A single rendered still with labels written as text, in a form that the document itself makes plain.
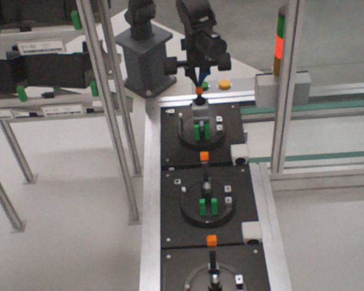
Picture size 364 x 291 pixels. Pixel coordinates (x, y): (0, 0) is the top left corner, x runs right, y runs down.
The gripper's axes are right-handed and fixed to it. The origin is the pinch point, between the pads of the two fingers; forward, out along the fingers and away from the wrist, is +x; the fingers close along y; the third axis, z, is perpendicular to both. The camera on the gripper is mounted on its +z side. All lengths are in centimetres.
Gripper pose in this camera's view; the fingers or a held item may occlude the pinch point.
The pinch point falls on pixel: (197, 78)
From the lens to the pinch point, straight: 138.0
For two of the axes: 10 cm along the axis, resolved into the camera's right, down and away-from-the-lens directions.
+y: -10.0, 0.7, 0.4
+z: -0.2, -7.1, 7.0
